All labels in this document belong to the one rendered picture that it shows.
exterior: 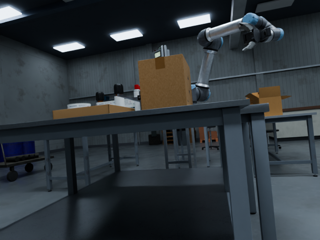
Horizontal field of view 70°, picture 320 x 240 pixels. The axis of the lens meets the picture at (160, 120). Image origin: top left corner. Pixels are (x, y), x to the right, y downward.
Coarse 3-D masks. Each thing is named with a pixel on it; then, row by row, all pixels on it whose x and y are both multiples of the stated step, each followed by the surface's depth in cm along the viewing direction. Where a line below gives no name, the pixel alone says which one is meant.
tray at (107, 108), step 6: (72, 108) 94; (78, 108) 93; (84, 108) 92; (90, 108) 92; (96, 108) 91; (102, 108) 90; (108, 108) 90; (114, 108) 95; (120, 108) 101; (126, 108) 108; (132, 108) 116; (54, 114) 96; (60, 114) 95; (66, 114) 94; (72, 114) 94; (78, 114) 93; (84, 114) 92; (90, 114) 92; (96, 114) 91
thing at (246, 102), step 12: (168, 108) 81; (180, 108) 80; (192, 108) 79; (204, 108) 78; (216, 108) 79; (240, 108) 93; (48, 120) 93; (60, 120) 91; (72, 120) 90; (84, 120) 89; (96, 120) 93
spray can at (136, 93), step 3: (135, 87) 165; (138, 87) 166; (135, 90) 164; (138, 90) 164; (135, 93) 164; (138, 93) 164; (135, 96) 164; (135, 102) 164; (138, 102) 164; (135, 105) 164; (138, 105) 164; (135, 108) 165; (138, 108) 164
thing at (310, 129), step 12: (276, 120) 287; (288, 120) 284; (300, 120) 280; (312, 132) 276; (276, 144) 474; (312, 144) 275; (252, 156) 294; (276, 156) 324; (312, 156) 275; (312, 168) 276
